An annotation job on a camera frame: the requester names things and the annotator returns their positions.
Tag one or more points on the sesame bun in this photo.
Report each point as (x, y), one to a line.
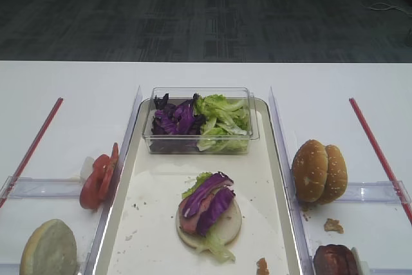
(309, 168)
(337, 177)

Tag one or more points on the green lettuce in container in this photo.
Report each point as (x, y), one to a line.
(227, 124)

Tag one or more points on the meat slice on burger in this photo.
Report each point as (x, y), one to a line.
(189, 225)

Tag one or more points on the green lettuce on burger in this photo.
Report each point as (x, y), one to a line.
(220, 252)

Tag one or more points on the tomato slices stack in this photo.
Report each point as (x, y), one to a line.
(96, 188)

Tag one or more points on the dark red meat patties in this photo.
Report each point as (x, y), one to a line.
(335, 260)

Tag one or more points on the clear plastic salad container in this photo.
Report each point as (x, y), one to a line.
(179, 95)

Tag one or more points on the purple cabbage leaves in container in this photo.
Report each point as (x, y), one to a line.
(171, 119)

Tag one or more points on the purple cabbage on burger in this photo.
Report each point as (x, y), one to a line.
(215, 187)

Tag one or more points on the bottom bun on tray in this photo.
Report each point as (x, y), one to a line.
(226, 228)

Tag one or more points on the cream rectangular serving tray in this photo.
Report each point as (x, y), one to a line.
(141, 235)

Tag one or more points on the right red tape strip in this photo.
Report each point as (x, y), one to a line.
(383, 161)

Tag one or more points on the red tape strip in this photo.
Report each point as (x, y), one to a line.
(26, 158)
(383, 161)

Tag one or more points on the orange food scrap on tray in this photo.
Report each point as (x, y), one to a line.
(262, 267)

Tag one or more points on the brown crumb on table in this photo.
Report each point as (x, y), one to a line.
(332, 225)

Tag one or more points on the left red tape strip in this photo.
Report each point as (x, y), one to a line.
(26, 158)

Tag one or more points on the left clear acrylic divider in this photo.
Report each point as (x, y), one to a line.
(124, 152)

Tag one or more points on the right upper clear cross bar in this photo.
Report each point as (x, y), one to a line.
(388, 192)

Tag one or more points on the clear cross bar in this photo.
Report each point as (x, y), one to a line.
(40, 188)
(388, 192)

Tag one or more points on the pale bottom bun upright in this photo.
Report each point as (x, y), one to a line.
(51, 249)

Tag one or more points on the left upper clear cross bar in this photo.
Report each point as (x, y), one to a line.
(40, 188)

